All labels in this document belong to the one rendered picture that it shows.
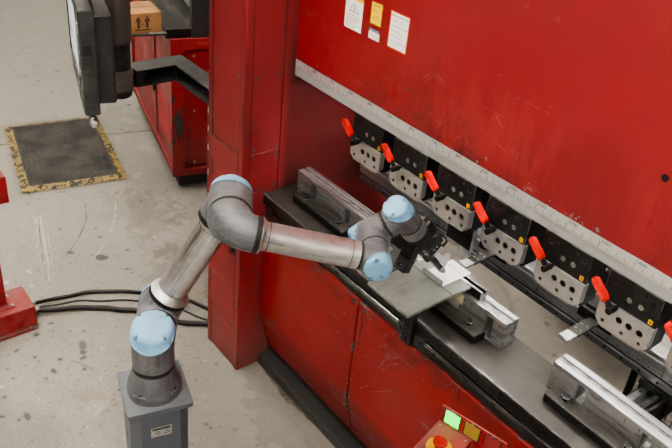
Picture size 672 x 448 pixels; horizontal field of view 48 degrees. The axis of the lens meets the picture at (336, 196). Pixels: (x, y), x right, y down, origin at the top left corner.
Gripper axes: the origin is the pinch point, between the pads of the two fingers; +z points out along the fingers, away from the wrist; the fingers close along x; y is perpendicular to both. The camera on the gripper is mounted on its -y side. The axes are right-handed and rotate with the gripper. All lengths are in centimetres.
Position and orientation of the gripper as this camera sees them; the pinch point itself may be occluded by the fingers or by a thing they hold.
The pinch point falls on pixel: (434, 266)
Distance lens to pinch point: 233.0
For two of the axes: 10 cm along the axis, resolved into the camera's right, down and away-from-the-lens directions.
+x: -6.1, -4.5, 6.5
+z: 4.4, 4.9, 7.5
